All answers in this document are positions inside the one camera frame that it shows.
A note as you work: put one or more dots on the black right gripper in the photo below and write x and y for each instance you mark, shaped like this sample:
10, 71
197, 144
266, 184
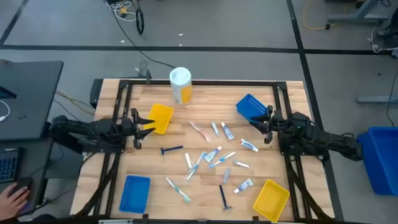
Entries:
279, 123

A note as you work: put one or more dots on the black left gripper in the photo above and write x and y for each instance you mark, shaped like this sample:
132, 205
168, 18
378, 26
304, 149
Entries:
128, 127

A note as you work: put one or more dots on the white and red toothpaste tube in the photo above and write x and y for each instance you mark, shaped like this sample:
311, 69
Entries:
248, 145

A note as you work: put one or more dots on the blue disposable razor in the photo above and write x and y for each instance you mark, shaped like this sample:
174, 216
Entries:
223, 196
172, 149

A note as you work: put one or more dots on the small silver toothpaste tube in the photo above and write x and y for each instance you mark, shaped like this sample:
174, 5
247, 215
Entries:
241, 164
226, 175
215, 128

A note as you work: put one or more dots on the blue toothbrush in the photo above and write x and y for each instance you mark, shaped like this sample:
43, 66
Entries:
222, 159
196, 165

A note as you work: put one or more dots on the pink toothbrush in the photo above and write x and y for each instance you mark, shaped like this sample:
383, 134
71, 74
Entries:
200, 131

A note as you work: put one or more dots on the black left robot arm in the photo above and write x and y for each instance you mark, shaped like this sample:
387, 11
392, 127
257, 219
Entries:
81, 127

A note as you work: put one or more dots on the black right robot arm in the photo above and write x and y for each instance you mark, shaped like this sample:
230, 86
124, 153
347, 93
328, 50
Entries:
329, 138

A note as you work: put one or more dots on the yellow plastic basket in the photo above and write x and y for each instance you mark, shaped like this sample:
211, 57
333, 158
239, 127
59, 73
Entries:
271, 200
161, 116

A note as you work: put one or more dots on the blue plastic basket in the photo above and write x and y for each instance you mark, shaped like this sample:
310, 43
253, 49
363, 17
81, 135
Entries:
250, 105
134, 194

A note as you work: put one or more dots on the white and blue toothpaste tube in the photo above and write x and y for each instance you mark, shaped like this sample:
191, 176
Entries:
212, 154
227, 131
243, 186

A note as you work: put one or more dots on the white and yellow wipes canister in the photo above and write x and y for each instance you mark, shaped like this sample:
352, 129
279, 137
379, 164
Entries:
181, 85

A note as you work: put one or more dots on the green and white toothbrush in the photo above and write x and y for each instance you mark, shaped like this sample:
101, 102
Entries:
178, 189

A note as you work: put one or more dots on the black desk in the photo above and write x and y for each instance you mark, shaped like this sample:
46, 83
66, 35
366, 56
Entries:
31, 99

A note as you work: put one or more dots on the grey desk foot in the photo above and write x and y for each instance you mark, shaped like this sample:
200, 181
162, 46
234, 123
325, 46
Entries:
377, 99

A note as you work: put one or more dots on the large blue plastic bin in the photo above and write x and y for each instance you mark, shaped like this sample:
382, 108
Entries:
381, 158

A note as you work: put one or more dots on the black computer mouse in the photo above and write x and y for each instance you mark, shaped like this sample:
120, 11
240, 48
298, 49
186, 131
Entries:
25, 182

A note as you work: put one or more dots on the black keyboard with blue light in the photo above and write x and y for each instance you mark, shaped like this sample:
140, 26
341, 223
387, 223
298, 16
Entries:
8, 165

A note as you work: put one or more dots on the black monitor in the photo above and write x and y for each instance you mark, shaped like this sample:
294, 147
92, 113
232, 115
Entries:
7, 92

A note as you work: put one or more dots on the grey desk leg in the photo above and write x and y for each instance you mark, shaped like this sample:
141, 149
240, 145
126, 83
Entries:
360, 17

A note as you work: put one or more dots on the person's hand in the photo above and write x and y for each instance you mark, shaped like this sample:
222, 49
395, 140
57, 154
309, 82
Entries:
12, 202

